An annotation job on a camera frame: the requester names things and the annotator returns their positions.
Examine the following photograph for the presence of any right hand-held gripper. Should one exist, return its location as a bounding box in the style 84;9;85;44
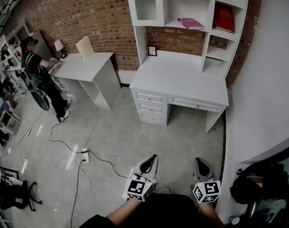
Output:
192;157;222;204

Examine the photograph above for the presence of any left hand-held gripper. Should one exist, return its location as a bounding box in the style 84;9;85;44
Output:
123;154;159;202

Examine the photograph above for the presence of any white glass cabinet door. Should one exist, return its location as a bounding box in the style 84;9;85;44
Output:
131;0;166;28

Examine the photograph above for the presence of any person's right forearm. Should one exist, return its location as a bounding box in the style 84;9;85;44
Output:
197;201;225;228

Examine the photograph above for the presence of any person's left forearm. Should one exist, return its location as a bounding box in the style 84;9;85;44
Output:
105;199;143;224

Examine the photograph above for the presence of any small white drawer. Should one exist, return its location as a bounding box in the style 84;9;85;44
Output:
140;112;167;124
136;92;164;105
138;102;165;115

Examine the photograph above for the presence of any person's black clothing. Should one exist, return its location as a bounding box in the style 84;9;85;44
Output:
79;193;203;228

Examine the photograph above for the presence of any black backpack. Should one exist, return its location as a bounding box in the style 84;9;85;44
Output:
229;162;289;205

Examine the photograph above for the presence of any wide white drawer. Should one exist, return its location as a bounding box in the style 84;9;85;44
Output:
171;96;224;113

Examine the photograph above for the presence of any white power strip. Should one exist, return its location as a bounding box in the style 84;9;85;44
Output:
81;147;91;163

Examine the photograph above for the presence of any white desk with hutch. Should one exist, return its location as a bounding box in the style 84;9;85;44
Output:
124;0;251;134

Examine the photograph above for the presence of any plain white desk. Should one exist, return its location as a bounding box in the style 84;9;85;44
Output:
52;52;121;109

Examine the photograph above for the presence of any white drawer unit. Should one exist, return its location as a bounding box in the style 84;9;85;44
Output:
50;76;76;101

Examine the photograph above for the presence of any black oval board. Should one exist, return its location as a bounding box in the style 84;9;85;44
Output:
29;88;50;112

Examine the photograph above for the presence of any beige board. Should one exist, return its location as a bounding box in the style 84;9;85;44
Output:
75;35;95;62

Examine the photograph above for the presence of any black office chair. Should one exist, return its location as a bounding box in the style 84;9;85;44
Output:
0;180;43;212

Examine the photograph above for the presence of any black framed picture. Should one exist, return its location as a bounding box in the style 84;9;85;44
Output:
0;167;20;181

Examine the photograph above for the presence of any pink book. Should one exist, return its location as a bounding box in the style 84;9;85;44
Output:
177;18;205;30

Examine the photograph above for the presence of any table lamp with white shade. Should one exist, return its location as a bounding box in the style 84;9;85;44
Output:
54;39;68;59

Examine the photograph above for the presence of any red book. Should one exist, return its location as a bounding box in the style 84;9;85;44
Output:
214;2;235;33

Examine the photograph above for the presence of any blue storage box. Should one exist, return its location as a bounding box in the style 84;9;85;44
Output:
0;97;22;135

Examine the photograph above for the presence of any white shelf rack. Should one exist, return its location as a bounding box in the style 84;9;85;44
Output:
0;19;29;97

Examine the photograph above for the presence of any white power cable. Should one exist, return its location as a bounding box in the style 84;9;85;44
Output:
74;103;99;168

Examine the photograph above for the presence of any black power cable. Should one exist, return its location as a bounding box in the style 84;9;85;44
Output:
48;121;128;228

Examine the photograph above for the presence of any black picture frame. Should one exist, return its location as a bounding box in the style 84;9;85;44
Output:
147;45;158;57

